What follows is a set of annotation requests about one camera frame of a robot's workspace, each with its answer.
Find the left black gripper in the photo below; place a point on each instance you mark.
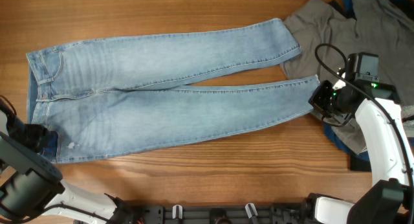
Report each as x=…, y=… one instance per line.
x=24, y=137

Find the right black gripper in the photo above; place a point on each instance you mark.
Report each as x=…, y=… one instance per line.
x=322, y=98

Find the light blue denim jeans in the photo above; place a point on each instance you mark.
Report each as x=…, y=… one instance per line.
x=111, y=97

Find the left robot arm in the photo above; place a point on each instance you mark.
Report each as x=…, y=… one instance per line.
x=37, y=187

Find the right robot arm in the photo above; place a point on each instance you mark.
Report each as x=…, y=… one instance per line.
x=376, y=108

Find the grey t-shirt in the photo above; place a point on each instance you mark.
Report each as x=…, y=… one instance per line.
x=378, y=27

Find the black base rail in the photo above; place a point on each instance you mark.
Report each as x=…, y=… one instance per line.
x=289, y=213

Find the right grey rail clip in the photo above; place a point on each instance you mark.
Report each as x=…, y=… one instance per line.
x=252, y=213

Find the grey rail clip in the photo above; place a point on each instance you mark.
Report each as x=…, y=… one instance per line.
x=177, y=212
x=252, y=213

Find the left grey rail clip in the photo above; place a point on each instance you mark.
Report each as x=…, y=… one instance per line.
x=177, y=212

